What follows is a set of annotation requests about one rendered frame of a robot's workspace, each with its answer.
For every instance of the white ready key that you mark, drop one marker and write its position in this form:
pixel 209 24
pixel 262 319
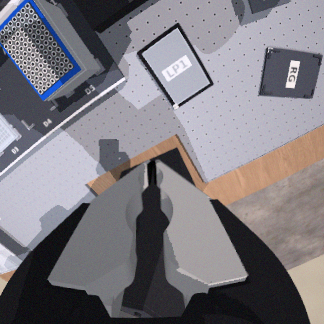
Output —
pixel 260 5

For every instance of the black rectangular frame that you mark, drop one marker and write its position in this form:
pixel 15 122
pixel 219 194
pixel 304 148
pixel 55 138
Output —
pixel 139 53

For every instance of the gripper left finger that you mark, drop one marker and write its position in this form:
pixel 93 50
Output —
pixel 92 252

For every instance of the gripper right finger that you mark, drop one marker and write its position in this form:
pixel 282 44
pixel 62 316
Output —
pixel 207 249

